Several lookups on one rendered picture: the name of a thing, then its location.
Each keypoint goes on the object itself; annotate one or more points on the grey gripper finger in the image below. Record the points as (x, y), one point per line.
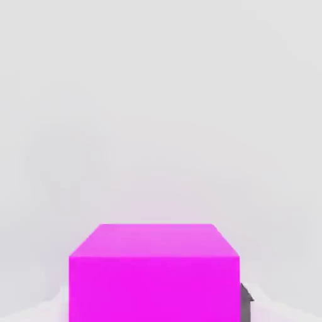
(245, 305)

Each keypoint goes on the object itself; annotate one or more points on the small magenta cube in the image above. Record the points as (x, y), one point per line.
(154, 281)

